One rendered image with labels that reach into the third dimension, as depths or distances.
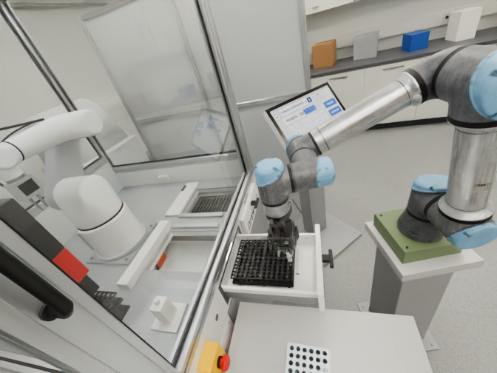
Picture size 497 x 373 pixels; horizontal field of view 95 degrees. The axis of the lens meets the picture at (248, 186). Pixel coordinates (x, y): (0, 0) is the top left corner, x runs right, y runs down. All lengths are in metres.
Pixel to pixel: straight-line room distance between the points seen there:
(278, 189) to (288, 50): 1.70
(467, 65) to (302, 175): 0.38
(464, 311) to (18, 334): 1.93
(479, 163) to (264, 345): 0.78
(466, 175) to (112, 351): 0.83
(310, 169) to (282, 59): 1.67
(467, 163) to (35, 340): 0.86
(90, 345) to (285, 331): 0.61
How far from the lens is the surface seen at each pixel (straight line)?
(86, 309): 0.46
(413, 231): 1.06
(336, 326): 0.92
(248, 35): 2.21
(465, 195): 0.81
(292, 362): 0.86
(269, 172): 0.54
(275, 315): 0.94
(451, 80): 0.67
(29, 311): 0.42
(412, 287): 1.23
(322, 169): 0.57
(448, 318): 1.90
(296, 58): 2.15
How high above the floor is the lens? 1.60
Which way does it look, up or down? 34 degrees down
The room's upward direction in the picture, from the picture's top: 16 degrees counter-clockwise
